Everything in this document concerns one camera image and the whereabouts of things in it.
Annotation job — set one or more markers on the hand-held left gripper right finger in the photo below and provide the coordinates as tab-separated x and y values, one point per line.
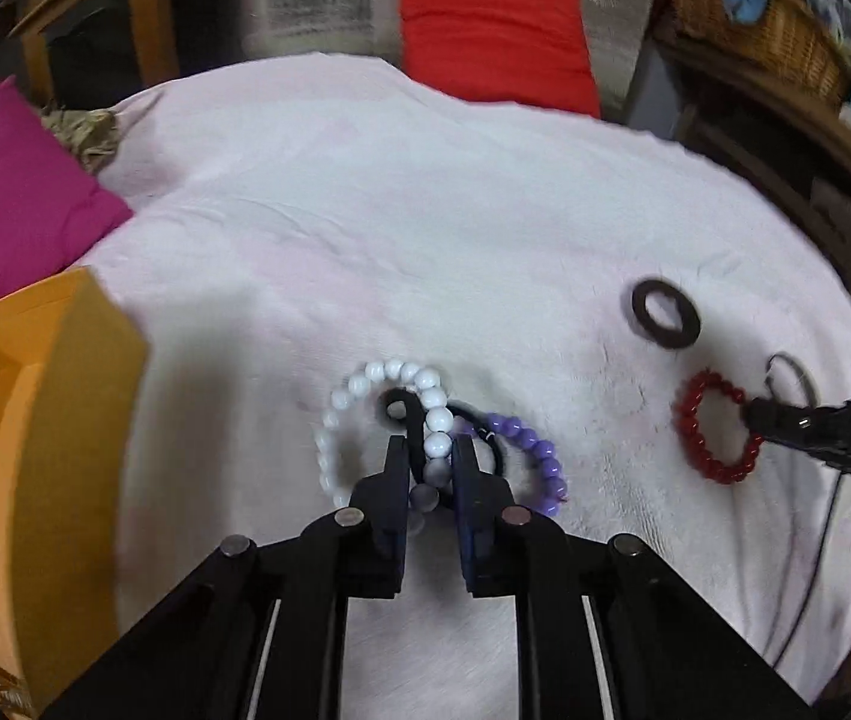
466	484

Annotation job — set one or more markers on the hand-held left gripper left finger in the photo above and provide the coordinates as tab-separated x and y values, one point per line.
396	484

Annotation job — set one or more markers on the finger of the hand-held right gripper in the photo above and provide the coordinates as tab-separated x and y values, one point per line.
830	427

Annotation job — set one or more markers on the dark brown velvet scrunchie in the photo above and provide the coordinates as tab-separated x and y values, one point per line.
639	307

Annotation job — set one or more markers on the pale pink embossed blanket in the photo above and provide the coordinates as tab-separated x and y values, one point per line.
395	240

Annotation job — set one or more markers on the dark wooden shelf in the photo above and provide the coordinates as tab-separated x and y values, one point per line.
792	120

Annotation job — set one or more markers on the wicker basket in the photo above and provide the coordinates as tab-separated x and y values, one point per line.
777	37

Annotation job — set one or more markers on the red cushion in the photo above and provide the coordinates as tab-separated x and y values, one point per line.
493	37

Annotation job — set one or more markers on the beige fringe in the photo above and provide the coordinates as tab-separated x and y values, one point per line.
80	135

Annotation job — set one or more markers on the magenta cushion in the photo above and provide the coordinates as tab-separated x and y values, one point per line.
5	195

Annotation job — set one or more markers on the wooden table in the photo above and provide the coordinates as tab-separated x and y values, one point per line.
159	15

